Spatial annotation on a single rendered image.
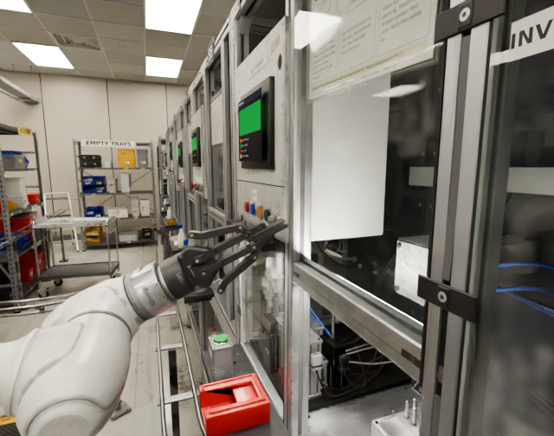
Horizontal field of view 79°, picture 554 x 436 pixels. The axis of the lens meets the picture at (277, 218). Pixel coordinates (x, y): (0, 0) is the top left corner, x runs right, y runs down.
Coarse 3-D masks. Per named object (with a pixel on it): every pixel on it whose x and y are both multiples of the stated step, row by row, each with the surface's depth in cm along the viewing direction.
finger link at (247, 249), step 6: (246, 246) 63; (252, 246) 61; (234, 252) 62; (240, 252) 61; (246, 252) 61; (222, 258) 62; (228, 258) 61; (234, 258) 61; (216, 264) 60; (222, 264) 60; (204, 270) 59; (210, 270) 60; (216, 270) 60; (204, 276) 59
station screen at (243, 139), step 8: (248, 96) 84; (256, 96) 78; (240, 104) 91; (248, 104) 84; (240, 136) 93; (248, 136) 85; (256, 136) 79; (240, 144) 94; (248, 144) 86; (256, 144) 80; (240, 152) 94; (248, 152) 86; (256, 152) 80; (240, 160) 95; (248, 160) 87
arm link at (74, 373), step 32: (96, 320) 48; (0, 352) 41; (32, 352) 40; (64, 352) 40; (96, 352) 42; (128, 352) 48; (0, 384) 39; (32, 384) 38; (64, 384) 37; (96, 384) 39; (32, 416) 36; (64, 416) 36; (96, 416) 38
